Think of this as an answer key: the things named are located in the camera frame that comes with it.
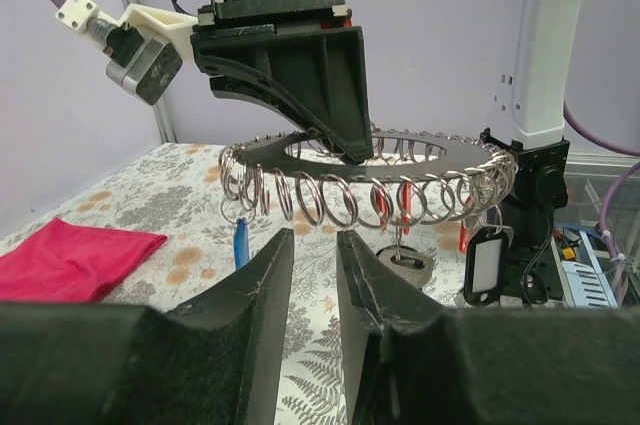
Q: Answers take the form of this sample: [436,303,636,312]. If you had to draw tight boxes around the red folded cloth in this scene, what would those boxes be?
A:
[1,218,168,303]

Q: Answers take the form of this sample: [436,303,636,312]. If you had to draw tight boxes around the blue tag key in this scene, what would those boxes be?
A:
[233,217,250,270]

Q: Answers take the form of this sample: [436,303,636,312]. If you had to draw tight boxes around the black tag key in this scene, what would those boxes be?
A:
[462,225,514,307]

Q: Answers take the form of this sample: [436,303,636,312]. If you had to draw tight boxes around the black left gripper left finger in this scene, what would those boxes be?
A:
[1,228,294,424]

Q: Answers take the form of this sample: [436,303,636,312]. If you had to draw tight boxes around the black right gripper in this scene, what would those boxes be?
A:
[190,0,373,163]

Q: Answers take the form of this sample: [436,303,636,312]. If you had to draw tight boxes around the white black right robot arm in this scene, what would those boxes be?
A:
[190,0,582,228]

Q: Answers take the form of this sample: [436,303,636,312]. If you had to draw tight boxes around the grey disc with key rings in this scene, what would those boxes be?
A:
[219,128,517,230]

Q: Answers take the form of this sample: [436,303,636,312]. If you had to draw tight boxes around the red tag key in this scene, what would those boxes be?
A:
[370,181,413,236]

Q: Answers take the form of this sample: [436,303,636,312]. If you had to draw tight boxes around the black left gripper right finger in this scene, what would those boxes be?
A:
[336,230,639,424]

